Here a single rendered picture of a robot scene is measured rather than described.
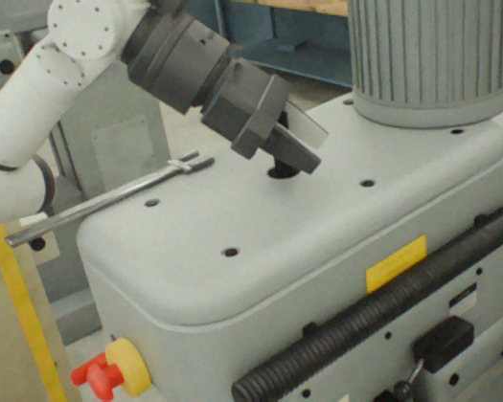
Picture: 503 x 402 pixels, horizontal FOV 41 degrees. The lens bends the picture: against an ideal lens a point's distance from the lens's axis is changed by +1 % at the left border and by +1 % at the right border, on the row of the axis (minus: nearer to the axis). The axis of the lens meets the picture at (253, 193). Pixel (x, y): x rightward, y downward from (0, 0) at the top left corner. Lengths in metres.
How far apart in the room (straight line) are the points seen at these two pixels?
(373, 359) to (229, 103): 0.32
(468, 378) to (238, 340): 0.43
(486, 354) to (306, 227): 0.41
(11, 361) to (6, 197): 2.01
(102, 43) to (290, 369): 0.34
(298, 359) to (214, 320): 0.09
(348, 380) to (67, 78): 0.44
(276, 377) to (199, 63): 0.30
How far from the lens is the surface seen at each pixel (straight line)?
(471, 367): 0.95
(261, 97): 0.68
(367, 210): 0.66
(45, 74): 0.72
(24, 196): 0.82
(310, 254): 0.62
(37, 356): 2.81
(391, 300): 0.68
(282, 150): 0.68
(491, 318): 0.97
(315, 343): 0.63
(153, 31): 0.66
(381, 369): 0.79
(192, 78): 0.66
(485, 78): 0.81
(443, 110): 0.80
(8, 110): 0.76
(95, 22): 0.65
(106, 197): 0.74
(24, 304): 2.68
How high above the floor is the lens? 2.22
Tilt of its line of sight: 28 degrees down
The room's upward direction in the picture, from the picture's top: 9 degrees counter-clockwise
